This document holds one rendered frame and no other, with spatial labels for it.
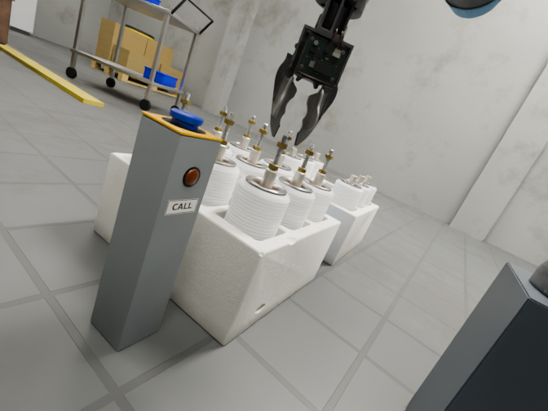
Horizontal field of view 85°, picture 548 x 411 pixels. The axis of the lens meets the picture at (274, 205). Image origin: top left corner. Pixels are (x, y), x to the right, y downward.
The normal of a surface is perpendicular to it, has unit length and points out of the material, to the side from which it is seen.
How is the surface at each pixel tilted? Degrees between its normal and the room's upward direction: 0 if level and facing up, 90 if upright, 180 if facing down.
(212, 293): 90
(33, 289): 0
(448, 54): 90
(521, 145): 90
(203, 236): 90
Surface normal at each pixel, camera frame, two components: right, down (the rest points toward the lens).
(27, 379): 0.36, -0.89
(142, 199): -0.49, 0.07
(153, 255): 0.79, 0.45
